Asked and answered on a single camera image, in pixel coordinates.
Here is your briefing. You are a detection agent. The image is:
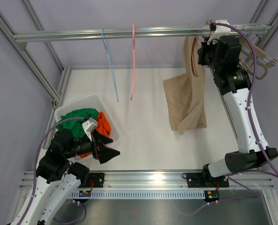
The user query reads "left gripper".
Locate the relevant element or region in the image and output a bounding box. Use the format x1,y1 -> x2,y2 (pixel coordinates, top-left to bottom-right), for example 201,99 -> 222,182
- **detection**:
64,129 -> 120,163

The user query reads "orange t shirt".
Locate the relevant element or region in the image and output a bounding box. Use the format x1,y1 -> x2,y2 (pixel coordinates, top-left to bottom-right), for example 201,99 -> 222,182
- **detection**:
80,112 -> 112,159

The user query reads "green t shirt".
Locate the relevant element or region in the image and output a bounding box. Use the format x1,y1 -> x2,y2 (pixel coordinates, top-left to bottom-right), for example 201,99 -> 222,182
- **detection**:
56,108 -> 99,139

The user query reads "beige t shirt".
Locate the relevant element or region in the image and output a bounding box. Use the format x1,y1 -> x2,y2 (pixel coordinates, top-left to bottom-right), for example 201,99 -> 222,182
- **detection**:
163,36 -> 207,135

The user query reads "pink hanger with green shirt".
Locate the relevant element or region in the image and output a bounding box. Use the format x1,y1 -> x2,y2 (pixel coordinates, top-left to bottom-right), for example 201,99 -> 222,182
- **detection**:
130,23 -> 136,101

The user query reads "light blue wire hanger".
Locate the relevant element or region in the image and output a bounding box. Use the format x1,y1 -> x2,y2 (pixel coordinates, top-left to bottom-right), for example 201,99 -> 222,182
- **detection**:
101,28 -> 119,102

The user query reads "pink hanger with beige shirt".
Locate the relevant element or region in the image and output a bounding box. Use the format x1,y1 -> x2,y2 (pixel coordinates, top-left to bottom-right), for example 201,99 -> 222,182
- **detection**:
191,37 -> 200,77

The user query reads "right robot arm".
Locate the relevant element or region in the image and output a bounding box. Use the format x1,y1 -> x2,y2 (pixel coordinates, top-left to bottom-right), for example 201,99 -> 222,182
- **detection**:
197,36 -> 278,186

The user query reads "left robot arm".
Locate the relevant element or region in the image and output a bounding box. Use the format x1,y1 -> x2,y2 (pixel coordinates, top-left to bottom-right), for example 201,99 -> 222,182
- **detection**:
12,129 -> 120,225

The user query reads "wooden hanger left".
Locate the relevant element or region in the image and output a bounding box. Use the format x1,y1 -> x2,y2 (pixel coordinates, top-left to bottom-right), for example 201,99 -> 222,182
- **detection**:
239,37 -> 251,71

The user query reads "wooden hanger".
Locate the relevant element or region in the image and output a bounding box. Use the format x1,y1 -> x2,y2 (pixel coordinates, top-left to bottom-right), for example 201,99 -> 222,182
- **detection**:
239,37 -> 251,71
240,38 -> 278,68

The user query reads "grey plastic hanger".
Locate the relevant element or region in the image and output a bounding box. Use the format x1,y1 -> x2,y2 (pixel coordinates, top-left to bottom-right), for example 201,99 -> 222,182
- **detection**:
239,49 -> 268,80

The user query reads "wooden hanger right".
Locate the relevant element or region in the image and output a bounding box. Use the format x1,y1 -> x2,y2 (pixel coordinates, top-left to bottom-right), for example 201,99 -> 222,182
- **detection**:
240,38 -> 278,68

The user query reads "white plastic basket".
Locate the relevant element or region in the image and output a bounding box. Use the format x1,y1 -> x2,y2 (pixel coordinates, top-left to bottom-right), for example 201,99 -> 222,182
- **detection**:
52,95 -> 119,158

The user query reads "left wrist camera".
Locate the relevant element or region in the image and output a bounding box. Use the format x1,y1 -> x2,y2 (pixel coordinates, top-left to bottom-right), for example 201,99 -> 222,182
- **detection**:
82,118 -> 98,141

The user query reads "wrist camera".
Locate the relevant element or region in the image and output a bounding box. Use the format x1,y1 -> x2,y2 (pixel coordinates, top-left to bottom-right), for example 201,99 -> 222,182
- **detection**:
207,20 -> 231,45
82,118 -> 98,141

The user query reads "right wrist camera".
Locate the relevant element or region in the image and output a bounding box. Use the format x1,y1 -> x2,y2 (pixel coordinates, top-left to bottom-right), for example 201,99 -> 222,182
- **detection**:
207,20 -> 231,45

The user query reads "aluminium hanging rail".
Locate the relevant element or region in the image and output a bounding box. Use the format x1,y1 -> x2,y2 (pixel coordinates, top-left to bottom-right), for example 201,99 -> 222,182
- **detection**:
12,24 -> 272,43

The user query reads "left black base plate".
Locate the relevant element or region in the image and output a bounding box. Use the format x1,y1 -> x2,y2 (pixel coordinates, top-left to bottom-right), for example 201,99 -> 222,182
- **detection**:
79,172 -> 105,188

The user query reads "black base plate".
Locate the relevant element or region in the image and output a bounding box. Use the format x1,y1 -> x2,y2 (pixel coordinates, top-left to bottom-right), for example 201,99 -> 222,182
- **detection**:
79,172 -> 105,188
182,172 -> 230,188

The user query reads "front aluminium rail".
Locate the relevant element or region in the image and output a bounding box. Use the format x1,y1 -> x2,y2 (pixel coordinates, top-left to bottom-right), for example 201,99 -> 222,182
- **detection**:
19,170 -> 275,190

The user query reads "white slotted cable duct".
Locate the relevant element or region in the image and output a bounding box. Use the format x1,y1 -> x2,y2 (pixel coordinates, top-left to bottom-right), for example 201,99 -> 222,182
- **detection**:
69,190 -> 205,200

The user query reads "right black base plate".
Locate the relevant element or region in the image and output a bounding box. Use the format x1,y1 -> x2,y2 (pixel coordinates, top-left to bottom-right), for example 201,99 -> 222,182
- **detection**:
182,172 -> 230,188

